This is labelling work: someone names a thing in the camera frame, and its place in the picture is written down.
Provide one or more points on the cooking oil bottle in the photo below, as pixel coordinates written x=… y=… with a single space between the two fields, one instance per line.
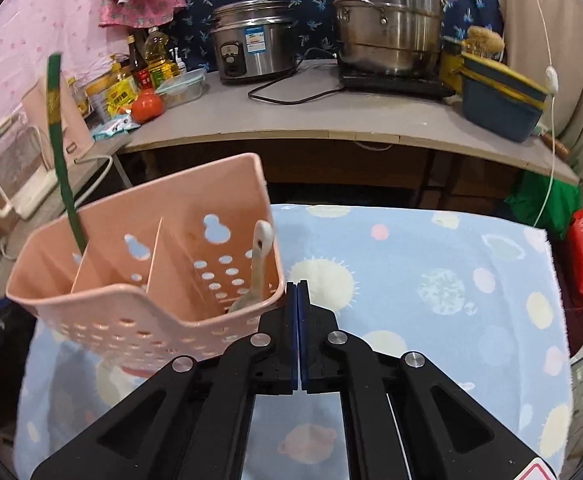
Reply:
x=159 y=60

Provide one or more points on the yellow labelled tin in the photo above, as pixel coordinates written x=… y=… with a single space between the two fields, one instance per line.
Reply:
x=114 y=97

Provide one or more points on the loofah scrubber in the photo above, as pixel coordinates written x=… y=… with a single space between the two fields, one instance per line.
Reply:
x=484 y=40

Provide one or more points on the blue plastic basin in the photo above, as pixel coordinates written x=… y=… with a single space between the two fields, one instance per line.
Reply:
x=496 y=117

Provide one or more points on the steel steamer pot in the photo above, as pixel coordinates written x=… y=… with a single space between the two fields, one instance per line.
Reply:
x=386 y=25

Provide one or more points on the clear food container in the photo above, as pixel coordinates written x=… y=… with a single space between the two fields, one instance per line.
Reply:
x=184 y=87

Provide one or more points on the black induction cooker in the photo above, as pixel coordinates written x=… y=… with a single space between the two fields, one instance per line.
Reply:
x=396 y=85

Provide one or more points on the pink perforated utensil holder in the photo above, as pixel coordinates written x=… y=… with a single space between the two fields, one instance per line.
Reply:
x=121 y=310

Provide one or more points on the pink dotted curtain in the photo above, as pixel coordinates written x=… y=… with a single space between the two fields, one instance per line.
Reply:
x=36 y=30

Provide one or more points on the red tomato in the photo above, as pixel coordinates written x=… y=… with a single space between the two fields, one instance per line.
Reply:
x=147 y=106

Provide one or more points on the white plastic spoon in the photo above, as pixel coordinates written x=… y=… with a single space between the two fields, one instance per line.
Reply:
x=261 y=255

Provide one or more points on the small white bottle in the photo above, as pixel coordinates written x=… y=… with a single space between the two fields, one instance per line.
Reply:
x=179 y=62

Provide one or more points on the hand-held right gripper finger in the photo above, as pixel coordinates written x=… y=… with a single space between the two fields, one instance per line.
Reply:
x=302 y=340
x=295 y=340

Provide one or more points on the steel rice cooker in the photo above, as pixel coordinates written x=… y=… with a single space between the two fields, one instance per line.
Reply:
x=266 y=45

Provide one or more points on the green chopstick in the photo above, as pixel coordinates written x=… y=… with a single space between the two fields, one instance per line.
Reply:
x=57 y=135

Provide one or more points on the pink thermos jug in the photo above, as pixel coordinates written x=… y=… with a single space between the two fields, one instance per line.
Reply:
x=76 y=125

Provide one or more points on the white blender jug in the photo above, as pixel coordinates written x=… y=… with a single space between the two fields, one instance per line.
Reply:
x=14 y=165

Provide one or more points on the dark sauce bottle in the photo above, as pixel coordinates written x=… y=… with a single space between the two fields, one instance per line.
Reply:
x=139 y=67

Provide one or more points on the wet wipes packet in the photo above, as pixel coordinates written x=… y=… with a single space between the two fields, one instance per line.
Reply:
x=114 y=128

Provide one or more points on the green plastic bag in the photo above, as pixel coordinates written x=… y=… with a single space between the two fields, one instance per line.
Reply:
x=541 y=205

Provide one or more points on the wooden rolling pin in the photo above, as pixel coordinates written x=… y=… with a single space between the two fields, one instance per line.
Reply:
x=554 y=142

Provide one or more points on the beige curtain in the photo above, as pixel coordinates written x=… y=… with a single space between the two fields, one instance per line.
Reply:
x=571 y=35

